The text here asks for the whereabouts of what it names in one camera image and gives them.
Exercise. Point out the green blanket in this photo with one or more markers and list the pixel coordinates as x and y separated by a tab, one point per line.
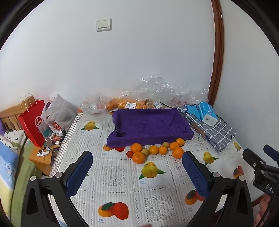
21	187

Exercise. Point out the white light switch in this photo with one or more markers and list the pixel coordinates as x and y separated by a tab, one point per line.
104	25

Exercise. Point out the white plastic bag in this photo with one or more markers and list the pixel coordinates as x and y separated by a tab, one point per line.
58	113

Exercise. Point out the blue patterned quilt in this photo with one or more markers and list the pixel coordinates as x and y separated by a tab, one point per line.
7	168

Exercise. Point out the wooden nightstand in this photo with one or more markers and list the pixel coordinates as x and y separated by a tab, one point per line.
39	161

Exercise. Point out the crumpled clear plastic bag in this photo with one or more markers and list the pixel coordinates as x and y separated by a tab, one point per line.
157	87

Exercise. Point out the white dotted pillow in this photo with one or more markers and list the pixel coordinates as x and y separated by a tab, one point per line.
14	136

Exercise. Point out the small green-brown fruit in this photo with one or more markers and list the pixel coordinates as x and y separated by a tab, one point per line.
145	152
165	144

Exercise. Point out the dark booklet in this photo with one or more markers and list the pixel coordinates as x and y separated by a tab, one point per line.
55	153

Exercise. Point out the fruit print tablecloth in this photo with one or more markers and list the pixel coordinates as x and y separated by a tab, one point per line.
122	185

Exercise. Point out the purple towel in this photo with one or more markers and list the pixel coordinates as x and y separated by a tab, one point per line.
150	126

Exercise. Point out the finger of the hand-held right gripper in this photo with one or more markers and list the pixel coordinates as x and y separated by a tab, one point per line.
271	151
250	156

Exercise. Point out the red paper bag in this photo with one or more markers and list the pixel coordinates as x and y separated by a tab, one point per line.
31	124

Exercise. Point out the blue plaid cloth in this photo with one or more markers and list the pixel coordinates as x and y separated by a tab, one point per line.
218	133

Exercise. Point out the person's right hand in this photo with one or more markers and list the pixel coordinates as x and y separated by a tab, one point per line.
264	205

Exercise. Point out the brown wooden door frame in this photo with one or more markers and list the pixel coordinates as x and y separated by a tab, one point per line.
218	43

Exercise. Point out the clear bag of oranges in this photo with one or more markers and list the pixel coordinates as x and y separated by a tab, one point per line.
122	103

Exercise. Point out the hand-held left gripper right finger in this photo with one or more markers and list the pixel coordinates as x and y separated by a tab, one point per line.
194	172

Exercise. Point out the small red fruit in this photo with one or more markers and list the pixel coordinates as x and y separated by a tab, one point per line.
130	154

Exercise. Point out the white tube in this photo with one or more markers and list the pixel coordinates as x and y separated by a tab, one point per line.
42	154

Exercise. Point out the clear bag with few oranges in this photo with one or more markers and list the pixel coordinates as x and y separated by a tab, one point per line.
93	104

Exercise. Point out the wooden headboard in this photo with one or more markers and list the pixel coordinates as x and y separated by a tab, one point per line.
9	115

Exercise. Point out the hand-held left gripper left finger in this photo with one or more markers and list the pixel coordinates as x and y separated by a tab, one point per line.
79	174

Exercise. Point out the small orange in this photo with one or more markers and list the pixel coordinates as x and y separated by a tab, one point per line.
180	141
162	150
174	145
153	150

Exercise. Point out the clear bag of brown fruit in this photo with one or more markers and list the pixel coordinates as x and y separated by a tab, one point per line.
151	104

